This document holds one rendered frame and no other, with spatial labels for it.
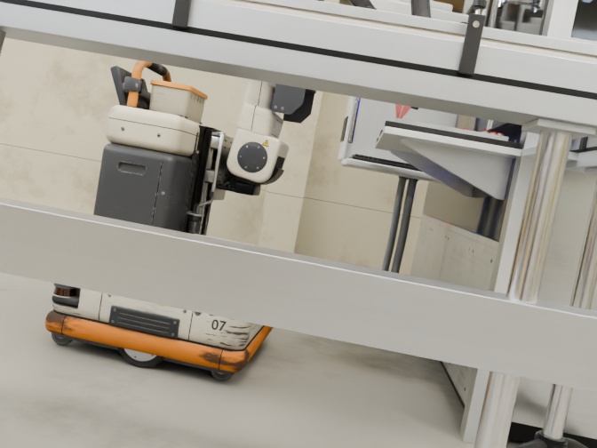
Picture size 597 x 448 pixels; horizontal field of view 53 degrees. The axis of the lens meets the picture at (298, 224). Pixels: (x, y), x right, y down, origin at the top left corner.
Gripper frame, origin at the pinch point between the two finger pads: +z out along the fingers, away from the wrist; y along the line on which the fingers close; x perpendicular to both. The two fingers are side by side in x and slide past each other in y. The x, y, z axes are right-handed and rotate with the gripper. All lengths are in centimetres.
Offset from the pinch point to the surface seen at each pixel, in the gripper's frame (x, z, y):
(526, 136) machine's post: -12.2, -6.7, 35.7
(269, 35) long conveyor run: -95, 5, -26
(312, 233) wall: 337, 72, -29
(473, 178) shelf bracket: -2.3, 8.5, 27.5
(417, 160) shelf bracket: 47.6, 4.8, 13.8
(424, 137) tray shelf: -10.9, 2.4, 8.5
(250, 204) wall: 324, 65, -86
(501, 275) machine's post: -12, 33, 43
